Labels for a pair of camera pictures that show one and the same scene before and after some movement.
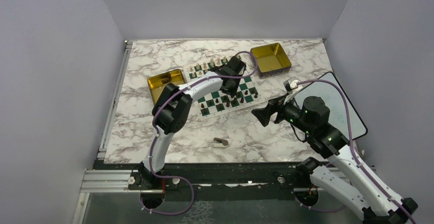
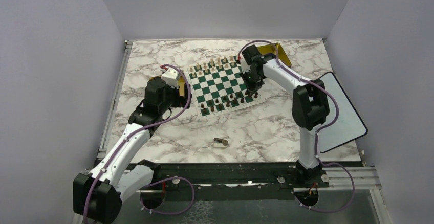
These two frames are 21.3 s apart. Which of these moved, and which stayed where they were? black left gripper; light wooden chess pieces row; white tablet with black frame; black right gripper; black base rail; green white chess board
Moved: black right gripper; black left gripper
Stayed: light wooden chess pieces row; green white chess board; black base rail; white tablet with black frame
